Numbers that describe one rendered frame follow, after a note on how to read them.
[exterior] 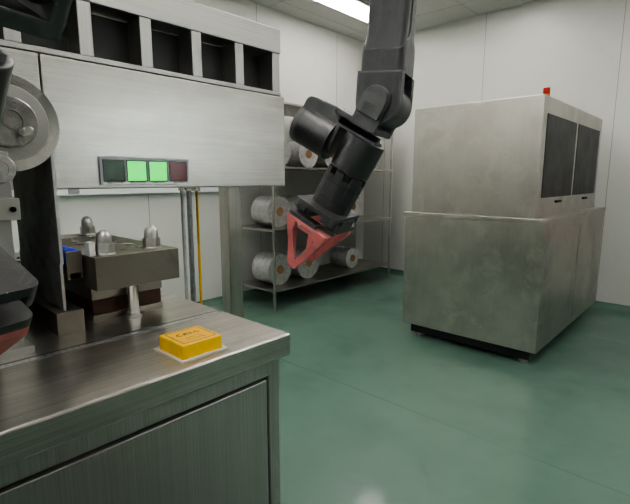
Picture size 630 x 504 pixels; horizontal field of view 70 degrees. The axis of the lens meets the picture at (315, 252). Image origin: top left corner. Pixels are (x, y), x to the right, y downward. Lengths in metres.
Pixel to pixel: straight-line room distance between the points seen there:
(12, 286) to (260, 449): 0.67
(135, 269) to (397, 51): 0.59
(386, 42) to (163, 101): 0.85
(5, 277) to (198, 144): 1.15
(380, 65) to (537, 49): 4.51
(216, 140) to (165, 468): 0.96
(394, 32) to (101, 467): 0.67
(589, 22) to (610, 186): 1.44
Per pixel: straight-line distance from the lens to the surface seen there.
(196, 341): 0.71
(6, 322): 0.28
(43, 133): 0.87
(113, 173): 1.26
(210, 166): 1.41
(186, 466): 0.79
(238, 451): 0.84
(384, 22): 0.62
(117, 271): 0.88
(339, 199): 0.61
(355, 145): 0.60
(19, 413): 0.64
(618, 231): 4.78
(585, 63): 4.93
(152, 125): 1.32
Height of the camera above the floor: 1.16
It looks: 9 degrees down
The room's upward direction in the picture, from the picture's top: straight up
